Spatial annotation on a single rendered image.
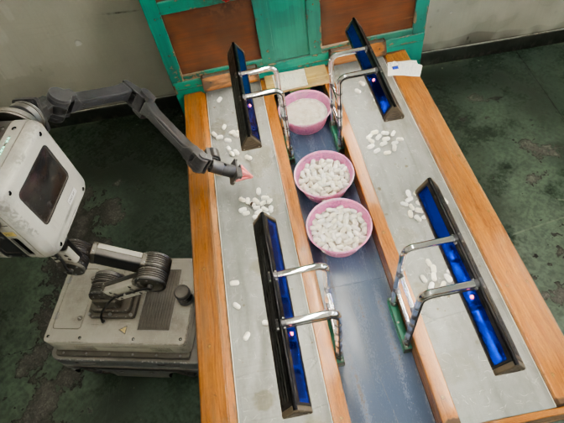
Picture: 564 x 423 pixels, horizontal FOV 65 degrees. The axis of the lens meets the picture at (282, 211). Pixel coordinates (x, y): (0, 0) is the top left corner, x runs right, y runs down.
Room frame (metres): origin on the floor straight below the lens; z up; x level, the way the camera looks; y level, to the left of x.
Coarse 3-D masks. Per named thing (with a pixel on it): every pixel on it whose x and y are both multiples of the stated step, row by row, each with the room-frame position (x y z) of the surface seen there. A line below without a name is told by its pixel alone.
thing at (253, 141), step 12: (240, 48) 1.83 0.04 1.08; (228, 60) 1.78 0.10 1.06; (240, 60) 1.72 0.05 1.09; (240, 84) 1.53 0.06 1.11; (240, 96) 1.46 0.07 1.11; (240, 108) 1.40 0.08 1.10; (252, 108) 1.42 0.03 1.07; (240, 120) 1.35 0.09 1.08; (252, 120) 1.33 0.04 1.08; (240, 132) 1.30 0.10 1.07; (252, 132) 1.26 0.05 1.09; (252, 144) 1.22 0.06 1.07
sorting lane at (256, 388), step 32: (224, 96) 1.94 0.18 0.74; (224, 160) 1.48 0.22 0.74; (256, 160) 1.44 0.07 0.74; (224, 192) 1.29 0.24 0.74; (224, 224) 1.11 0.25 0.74; (288, 224) 1.05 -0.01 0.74; (224, 256) 0.96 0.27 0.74; (256, 256) 0.93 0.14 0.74; (288, 256) 0.90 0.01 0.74; (256, 288) 0.79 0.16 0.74; (256, 320) 0.66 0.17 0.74; (256, 352) 0.54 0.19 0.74; (256, 384) 0.43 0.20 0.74; (320, 384) 0.39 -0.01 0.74; (256, 416) 0.33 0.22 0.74; (320, 416) 0.29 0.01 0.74
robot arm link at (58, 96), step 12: (120, 84) 1.62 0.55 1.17; (132, 84) 1.64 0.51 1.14; (48, 96) 1.35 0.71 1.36; (60, 96) 1.36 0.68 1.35; (72, 96) 1.39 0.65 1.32; (84, 96) 1.45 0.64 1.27; (96, 96) 1.47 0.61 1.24; (108, 96) 1.51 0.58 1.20; (120, 96) 1.56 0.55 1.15; (132, 96) 1.63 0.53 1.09; (72, 108) 1.38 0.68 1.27; (48, 120) 1.33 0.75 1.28
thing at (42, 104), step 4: (16, 100) 1.28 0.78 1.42; (20, 100) 1.28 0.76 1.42; (24, 100) 1.27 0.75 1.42; (28, 100) 1.27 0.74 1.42; (32, 100) 1.27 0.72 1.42; (36, 100) 1.27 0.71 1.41; (40, 100) 1.32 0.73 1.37; (44, 100) 1.33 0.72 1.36; (36, 104) 1.26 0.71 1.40; (40, 104) 1.27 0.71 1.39; (44, 104) 1.30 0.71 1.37; (48, 104) 1.32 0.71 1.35; (40, 108) 1.26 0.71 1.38; (44, 108) 1.28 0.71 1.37; (48, 108) 1.29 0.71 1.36; (52, 108) 1.32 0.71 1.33; (44, 112) 1.27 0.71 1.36; (48, 112) 1.28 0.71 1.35; (52, 112) 1.32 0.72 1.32; (44, 116) 1.26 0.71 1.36; (48, 116) 1.27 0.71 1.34; (48, 124) 1.25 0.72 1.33; (48, 128) 1.23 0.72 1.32
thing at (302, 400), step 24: (264, 216) 0.85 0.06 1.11; (264, 240) 0.76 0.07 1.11; (264, 264) 0.68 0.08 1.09; (264, 288) 0.61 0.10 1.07; (288, 288) 0.60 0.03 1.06; (288, 312) 0.52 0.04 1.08; (288, 336) 0.44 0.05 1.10; (288, 360) 0.37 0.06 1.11; (288, 384) 0.31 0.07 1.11; (288, 408) 0.26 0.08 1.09
